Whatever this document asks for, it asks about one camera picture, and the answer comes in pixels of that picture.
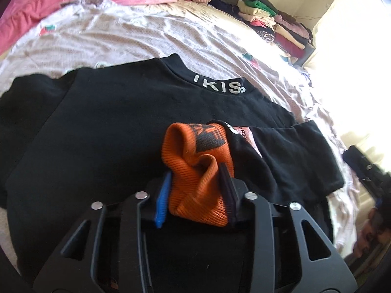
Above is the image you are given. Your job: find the black sweatshirt with orange cuffs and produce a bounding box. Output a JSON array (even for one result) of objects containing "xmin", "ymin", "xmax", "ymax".
[{"xmin": 1, "ymin": 54, "xmax": 344, "ymax": 283}]

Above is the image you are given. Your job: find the stack of folded clothes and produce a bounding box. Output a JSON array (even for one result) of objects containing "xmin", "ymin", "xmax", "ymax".
[{"xmin": 236, "ymin": 0, "xmax": 314, "ymax": 63}]

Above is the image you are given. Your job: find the person's hand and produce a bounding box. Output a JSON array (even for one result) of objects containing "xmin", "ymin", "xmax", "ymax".
[{"xmin": 353, "ymin": 207, "xmax": 390, "ymax": 258}]

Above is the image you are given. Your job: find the lilac patterned bed sheet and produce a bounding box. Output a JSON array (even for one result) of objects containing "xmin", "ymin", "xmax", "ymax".
[{"xmin": 1, "ymin": 0, "xmax": 358, "ymax": 256}]

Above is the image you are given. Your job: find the dark storage box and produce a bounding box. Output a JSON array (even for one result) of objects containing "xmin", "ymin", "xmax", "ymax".
[{"xmin": 295, "ymin": 43, "xmax": 315, "ymax": 67}]

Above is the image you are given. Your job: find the dark navy garment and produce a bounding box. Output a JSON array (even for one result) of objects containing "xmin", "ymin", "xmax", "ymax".
[{"xmin": 209, "ymin": 0, "xmax": 239, "ymax": 18}]

